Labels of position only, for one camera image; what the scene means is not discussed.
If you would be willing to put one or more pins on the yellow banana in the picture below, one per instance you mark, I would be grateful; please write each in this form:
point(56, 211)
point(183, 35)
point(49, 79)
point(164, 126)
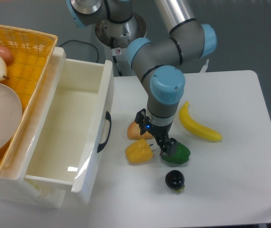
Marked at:
point(196, 128)

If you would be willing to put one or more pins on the green bell pepper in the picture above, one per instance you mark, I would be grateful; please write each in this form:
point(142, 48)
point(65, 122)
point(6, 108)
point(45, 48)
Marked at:
point(178, 154)

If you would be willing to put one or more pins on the yellow woven basket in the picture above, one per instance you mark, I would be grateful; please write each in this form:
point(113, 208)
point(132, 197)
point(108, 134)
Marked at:
point(32, 51)

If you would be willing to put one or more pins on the yellow bell pepper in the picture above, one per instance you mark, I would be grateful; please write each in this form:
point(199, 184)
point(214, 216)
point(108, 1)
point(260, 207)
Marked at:
point(138, 152)

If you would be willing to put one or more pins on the white plastic drawer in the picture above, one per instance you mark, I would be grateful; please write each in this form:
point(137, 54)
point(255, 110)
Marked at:
point(74, 126)

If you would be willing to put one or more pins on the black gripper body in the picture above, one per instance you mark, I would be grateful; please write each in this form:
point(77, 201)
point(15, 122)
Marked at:
point(160, 133)

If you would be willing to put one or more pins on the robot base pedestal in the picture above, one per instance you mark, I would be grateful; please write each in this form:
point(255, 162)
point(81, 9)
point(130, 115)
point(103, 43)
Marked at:
point(115, 39)

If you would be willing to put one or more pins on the dark purple eggplant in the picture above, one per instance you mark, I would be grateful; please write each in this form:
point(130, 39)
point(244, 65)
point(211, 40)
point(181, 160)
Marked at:
point(175, 180)

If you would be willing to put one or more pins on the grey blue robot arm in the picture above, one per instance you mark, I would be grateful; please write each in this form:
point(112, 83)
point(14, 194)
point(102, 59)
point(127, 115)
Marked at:
point(155, 64)

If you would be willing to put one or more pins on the orange bread pastry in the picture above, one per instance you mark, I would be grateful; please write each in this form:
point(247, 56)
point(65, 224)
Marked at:
point(133, 132)

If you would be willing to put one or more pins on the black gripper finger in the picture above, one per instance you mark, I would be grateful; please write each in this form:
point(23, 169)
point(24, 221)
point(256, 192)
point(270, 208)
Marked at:
point(168, 146)
point(142, 120)

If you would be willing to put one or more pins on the black drawer handle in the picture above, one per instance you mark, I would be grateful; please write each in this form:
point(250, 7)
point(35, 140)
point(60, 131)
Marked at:
point(106, 132)

